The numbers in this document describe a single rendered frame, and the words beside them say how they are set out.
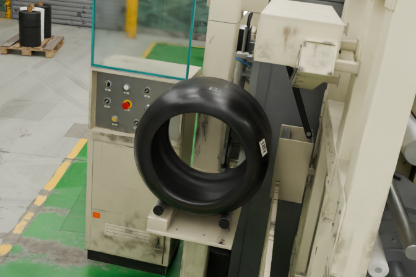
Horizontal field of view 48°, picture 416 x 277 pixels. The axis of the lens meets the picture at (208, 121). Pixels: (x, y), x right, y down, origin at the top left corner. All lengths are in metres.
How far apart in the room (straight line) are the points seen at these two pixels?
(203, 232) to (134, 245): 1.02
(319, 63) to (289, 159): 0.87
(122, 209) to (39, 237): 0.76
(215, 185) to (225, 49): 0.62
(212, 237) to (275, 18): 1.02
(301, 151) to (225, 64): 0.51
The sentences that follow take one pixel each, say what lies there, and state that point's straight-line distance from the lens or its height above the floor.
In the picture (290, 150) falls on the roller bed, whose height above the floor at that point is 1.15.
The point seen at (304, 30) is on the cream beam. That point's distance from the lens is 1.42.
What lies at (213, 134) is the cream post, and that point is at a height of 1.13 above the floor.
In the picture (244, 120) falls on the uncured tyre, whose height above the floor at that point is 1.36.
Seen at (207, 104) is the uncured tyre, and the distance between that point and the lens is 1.76.
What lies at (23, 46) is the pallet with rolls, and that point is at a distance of 8.29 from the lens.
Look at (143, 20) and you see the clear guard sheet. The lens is 2.54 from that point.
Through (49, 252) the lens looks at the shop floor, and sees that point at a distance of 3.31.
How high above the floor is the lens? 1.94
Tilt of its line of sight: 20 degrees down
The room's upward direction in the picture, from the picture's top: 7 degrees clockwise
